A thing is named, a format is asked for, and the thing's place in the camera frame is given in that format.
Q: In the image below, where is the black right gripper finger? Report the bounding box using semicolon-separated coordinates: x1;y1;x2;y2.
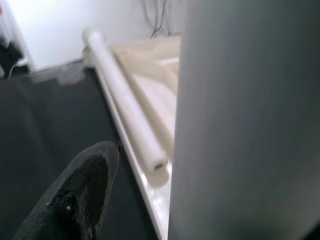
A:
13;140;121;240

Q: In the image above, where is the white plastic table leg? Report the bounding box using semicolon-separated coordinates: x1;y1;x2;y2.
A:
167;0;320;240
82;28;168;177

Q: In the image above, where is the white plastic table top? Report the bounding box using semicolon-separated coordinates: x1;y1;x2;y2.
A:
83;34;183;240

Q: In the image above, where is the black wall cable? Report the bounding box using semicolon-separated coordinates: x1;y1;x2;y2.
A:
141;0;173;40

